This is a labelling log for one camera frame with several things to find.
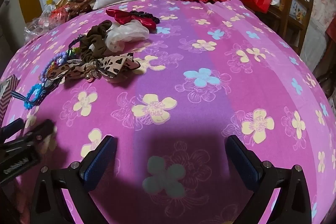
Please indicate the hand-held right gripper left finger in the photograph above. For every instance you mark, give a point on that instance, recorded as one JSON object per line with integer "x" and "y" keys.
{"x": 101, "y": 161}

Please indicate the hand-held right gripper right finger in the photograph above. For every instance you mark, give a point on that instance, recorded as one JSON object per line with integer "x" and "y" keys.
{"x": 240, "y": 161}

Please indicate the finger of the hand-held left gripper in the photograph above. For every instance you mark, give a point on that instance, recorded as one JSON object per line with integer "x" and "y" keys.
{"x": 13, "y": 125}
{"x": 39, "y": 132}

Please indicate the red satin bow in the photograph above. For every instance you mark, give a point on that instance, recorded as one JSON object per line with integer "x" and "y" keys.
{"x": 122, "y": 16}

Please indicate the pink floral bedsheet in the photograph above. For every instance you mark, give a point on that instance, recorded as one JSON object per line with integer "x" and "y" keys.
{"x": 210, "y": 82}

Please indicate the black hair clip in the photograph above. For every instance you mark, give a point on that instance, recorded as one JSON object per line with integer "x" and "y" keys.
{"x": 74, "y": 41}

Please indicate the leopard print bow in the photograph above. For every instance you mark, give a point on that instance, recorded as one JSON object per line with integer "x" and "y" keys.
{"x": 115, "y": 64}

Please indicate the brown scrunchie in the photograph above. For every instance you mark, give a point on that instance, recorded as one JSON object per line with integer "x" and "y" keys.
{"x": 94, "y": 40}

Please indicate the clear plastic bags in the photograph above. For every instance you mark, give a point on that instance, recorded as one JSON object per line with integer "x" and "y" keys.
{"x": 42, "y": 22}

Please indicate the white sheer scrunchie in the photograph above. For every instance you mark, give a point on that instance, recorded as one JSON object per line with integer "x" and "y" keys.
{"x": 128, "y": 33}

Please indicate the black scrunchie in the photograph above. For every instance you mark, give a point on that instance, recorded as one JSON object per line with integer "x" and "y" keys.
{"x": 147, "y": 14}

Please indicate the wooden chair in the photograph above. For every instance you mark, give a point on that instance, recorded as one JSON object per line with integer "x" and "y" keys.
{"x": 291, "y": 11}

